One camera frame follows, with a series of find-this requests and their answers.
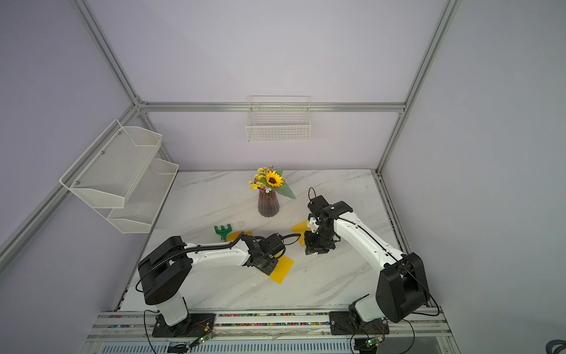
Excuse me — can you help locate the yellow envelope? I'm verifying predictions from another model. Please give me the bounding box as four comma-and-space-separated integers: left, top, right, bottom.
227, 232, 253, 243
291, 221, 310, 246
268, 256, 295, 285

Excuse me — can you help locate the green toy rake wooden handle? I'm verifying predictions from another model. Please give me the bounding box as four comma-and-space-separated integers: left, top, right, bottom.
214, 224, 233, 242

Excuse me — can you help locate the white two-tier mesh shelf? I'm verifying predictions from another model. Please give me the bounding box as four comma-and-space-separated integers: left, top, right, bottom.
60, 120, 178, 234

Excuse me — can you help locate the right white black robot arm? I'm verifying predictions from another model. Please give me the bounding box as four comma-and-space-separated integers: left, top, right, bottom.
305, 196, 432, 323

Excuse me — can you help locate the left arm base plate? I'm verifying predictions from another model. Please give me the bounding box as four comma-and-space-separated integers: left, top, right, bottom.
152, 313, 217, 338

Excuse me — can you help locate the sunflower bouquet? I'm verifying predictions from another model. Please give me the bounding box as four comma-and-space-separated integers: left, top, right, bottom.
249, 166, 296, 199

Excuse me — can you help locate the brown ribbed vase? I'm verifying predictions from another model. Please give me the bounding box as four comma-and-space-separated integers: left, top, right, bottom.
258, 190, 279, 218

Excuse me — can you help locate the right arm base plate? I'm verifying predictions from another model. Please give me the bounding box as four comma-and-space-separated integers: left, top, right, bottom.
329, 311, 390, 336

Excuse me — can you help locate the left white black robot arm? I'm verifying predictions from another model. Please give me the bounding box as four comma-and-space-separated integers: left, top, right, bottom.
138, 232, 285, 327

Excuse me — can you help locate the white wire wall basket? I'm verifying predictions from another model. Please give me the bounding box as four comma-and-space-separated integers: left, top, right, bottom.
246, 95, 312, 142

